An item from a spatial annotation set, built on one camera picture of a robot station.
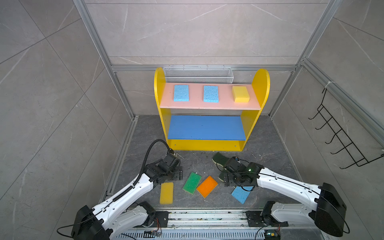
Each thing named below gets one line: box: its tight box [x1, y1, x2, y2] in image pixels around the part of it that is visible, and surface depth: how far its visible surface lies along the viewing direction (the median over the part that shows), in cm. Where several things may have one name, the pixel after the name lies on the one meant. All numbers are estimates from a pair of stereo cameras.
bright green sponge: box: [182, 171, 202, 195], surface depth 85 cm
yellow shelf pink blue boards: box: [154, 67, 271, 152], surface depth 78 cm
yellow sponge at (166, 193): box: [159, 182, 174, 205], surface depth 83 cm
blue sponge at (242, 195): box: [231, 186, 253, 205], surface depth 81 cm
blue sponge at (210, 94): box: [203, 85, 219, 103], surface depth 74 cm
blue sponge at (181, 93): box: [173, 84, 189, 102], surface depth 75 cm
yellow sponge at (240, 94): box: [232, 86, 250, 103], surface depth 72 cm
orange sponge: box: [196, 175, 219, 199], surface depth 85 cm
